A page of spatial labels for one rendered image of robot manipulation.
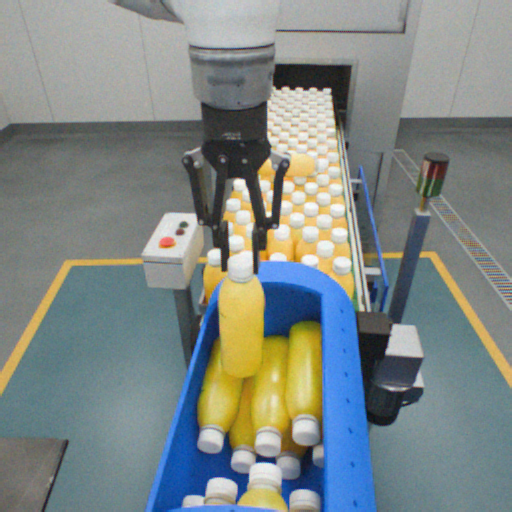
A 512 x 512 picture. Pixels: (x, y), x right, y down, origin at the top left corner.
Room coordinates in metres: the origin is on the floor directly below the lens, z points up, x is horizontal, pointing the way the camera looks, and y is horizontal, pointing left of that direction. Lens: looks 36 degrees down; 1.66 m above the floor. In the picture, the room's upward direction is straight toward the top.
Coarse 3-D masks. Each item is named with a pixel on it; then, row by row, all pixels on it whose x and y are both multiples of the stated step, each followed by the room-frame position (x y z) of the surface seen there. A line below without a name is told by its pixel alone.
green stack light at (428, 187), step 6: (420, 174) 0.98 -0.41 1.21; (420, 180) 0.97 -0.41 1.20; (426, 180) 0.95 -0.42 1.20; (432, 180) 0.94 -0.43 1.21; (438, 180) 0.94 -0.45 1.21; (420, 186) 0.96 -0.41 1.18; (426, 186) 0.95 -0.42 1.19; (432, 186) 0.94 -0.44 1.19; (438, 186) 0.94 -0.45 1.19; (420, 192) 0.96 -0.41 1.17; (426, 192) 0.95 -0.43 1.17; (432, 192) 0.94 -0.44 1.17; (438, 192) 0.95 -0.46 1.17
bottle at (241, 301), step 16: (224, 288) 0.45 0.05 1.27; (240, 288) 0.44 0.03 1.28; (256, 288) 0.45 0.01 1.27; (224, 304) 0.44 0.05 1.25; (240, 304) 0.43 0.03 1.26; (256, 304) 0.44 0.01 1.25; (224, 320) 0.44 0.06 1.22; (240, 320) 0.43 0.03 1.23; (256, 320) 0.44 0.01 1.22; (224, 336) 0.43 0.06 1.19; (240, 336) 0.42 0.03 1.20; (256, 336) 0.43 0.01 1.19; (224, 352) 0.43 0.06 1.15; (240, 352) 0.42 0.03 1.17; (256, 352) 0.43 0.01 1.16; (224, 368) 0.43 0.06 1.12; (240, 368) 0.42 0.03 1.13; (256, 368) 0.43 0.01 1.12
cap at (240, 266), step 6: (234, 258) 0.48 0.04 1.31; (240, 258) 0.48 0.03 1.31; (246, 258) 0.48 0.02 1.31; (228, 264) 0.46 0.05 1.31; (234, 264) 0.46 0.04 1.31; (240, 264) 0.46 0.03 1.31; (246, 264) 0.46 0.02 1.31; (252, 264) 0.46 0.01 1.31; (228, 270) 0.46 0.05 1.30; (234, 270) 0.45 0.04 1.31; (240, 270) 0.45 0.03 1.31; (246, 270) 0.45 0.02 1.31; (252, 270) 0.46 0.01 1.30; (234, 276) 0.45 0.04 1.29; (240, 276) 0.45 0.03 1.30; (246, 276) 0.45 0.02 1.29
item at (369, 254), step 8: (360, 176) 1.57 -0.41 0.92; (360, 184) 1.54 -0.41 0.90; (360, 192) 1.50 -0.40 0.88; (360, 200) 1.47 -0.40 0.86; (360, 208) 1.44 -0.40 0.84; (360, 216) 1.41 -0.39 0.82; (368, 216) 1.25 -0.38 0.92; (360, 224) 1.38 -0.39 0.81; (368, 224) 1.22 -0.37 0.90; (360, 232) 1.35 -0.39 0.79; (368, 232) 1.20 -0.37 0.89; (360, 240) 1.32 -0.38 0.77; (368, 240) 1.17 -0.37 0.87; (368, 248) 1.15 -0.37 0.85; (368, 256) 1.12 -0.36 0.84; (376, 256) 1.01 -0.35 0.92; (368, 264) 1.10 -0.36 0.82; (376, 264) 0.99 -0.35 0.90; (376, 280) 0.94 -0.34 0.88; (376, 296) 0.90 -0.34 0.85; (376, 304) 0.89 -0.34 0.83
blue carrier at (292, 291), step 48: (288, 288) 0.56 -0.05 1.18; (336, 288) 0.54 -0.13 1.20; (288, 336) 0.56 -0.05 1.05; (336, 336) 0.42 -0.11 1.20; (192, 384) 0.42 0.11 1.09; (336, 384) 0.34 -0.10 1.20; (192, 432) 0.36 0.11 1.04; (336, 432) 0.27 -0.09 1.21; (192, 480) 0.30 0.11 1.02; (240, 480) 0.32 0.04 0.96; (288, 480) 0.32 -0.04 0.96; (336, 480) 0.21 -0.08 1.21
